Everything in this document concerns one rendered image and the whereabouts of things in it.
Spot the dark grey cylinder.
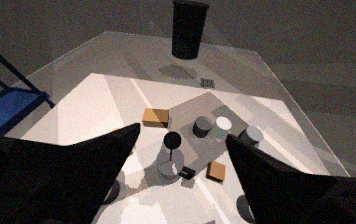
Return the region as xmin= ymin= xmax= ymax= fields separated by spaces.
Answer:
xmin=192 ymin=116 xmax=213 ymax=138
xmin=101 ymin=179 xmax=121 ymax=205
xmin=236 ymin=194 xmax=256 ymax=224
xmin=238 ymin=126 xmax=264 ymax=145

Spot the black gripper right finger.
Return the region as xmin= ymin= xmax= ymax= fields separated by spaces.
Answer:
xmin=226 ymin=134 xmax=356 ymax=224

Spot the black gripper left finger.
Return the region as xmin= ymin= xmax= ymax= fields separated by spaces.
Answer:
xmin=0 ymin=123 xmax=140 ymax=224

